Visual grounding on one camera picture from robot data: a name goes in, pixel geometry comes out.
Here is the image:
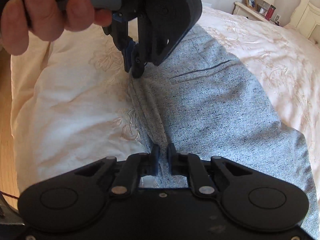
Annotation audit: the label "person's left hand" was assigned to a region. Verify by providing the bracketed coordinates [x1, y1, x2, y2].
[1, 0, 112, 56]

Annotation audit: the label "left cream nightstand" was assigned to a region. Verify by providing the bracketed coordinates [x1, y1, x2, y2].
[233, 2, 279, 26]

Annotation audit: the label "cream tufted headboard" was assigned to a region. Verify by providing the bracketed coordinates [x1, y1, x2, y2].
[284, 0, 320, 48]

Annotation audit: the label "cream embroidered bedspread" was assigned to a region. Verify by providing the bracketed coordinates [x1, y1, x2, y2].
[11, 7, 319, 191]

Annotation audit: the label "red cylindrical bottle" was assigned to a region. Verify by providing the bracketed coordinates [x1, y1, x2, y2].
[265, 5, 276, 21]

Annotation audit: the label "light blue speckled pants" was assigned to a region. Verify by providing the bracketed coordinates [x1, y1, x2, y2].
[128, 25, 319, 238]

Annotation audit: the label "wooden photo frame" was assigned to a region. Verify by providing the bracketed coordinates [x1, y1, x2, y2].
[245, 0, 257, 11]

